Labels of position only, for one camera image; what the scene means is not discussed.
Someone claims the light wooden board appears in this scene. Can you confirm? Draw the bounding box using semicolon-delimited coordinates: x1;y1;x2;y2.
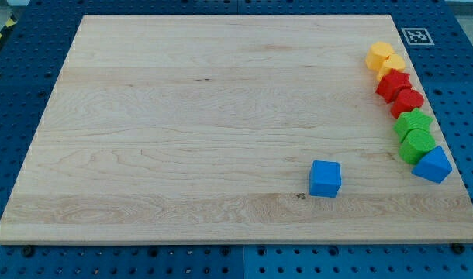
0;15;473;246

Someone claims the yellow heart block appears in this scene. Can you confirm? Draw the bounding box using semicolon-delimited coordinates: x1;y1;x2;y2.
376;53;406;81

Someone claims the yellow hexagon block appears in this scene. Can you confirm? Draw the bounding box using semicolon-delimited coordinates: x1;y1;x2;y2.
365;41;395;71

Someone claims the black bolt right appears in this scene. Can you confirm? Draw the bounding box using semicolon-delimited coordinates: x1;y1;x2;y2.
450;243;466;255

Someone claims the blue cube block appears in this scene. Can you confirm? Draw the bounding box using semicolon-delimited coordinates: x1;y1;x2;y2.
309;160;342;198

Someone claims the black bolt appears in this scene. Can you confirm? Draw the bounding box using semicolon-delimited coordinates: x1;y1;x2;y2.
21;246;35;258
450;243;466;255

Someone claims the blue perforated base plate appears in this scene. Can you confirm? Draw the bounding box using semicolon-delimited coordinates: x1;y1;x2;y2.
0;1;473;278

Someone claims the green circle block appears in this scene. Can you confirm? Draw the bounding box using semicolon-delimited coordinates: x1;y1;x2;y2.
399;129;436;164

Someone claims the red circle block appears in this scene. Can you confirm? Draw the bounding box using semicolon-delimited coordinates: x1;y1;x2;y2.
390;89;424;119

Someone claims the red star block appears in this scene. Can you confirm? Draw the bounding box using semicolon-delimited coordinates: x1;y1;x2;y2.
376;70;412;103

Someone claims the green star block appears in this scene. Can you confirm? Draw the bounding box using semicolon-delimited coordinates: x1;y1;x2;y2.
393;108;433;143

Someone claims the black bolt left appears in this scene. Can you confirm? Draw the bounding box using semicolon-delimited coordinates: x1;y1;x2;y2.
21;246;35;258

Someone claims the white fiducial marker tag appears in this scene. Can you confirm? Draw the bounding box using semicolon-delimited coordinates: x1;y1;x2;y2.
402;27;434;46

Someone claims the blue triangle block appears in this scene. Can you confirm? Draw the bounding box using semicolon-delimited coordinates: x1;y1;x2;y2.
411;146;453;184

